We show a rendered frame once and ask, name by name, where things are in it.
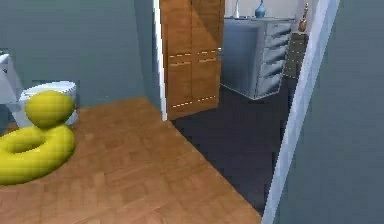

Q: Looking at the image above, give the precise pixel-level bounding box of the brown wooden wardrobe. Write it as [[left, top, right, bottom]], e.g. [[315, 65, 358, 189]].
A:
[[159, 0, 226, 121]]

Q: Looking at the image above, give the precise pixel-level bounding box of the grey chest of drawers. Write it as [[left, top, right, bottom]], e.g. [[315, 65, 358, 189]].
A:
[[219, 17, 296, 101]]

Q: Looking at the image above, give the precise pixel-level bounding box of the dark brown small cabinet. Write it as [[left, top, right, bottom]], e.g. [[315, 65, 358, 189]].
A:
[[283, 31, 309, 80]]

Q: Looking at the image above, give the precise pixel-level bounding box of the blue vase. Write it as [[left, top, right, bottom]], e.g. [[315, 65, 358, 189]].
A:
[[254, 0, 267, 19]]

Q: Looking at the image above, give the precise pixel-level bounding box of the white toilet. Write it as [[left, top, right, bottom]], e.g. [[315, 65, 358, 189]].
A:
[[13, 80, 79, 129]]

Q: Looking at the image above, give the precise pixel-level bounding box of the golden brown statuette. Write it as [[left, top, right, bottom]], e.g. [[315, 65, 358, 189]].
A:
[[298, 1, 310, 33]]

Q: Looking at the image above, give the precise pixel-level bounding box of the yellow ring-shaped duck float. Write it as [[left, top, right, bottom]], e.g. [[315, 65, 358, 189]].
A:
[[0, 90, 76, 187]]

